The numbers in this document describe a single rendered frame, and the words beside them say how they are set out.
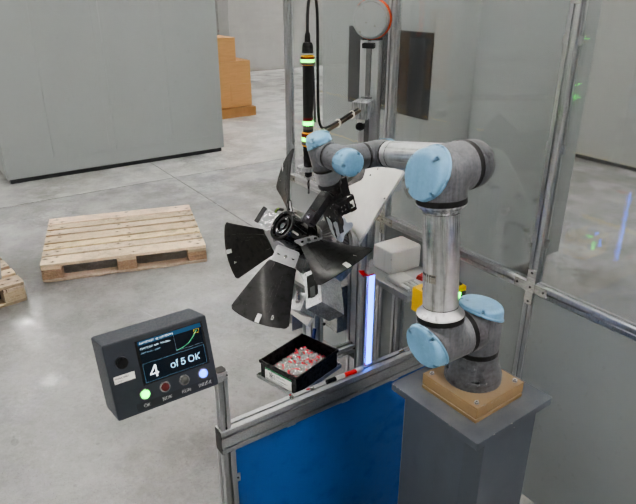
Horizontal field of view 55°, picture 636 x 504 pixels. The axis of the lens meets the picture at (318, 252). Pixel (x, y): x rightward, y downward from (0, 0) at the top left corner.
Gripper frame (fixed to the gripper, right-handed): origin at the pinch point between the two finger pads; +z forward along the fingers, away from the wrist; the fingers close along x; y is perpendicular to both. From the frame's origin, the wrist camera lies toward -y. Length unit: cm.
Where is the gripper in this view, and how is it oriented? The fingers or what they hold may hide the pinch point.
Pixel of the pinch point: (338, 239)
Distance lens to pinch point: 190.9
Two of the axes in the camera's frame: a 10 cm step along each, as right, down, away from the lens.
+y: 8.0, -4.8, 3.6
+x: -5.5, -3.5, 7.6
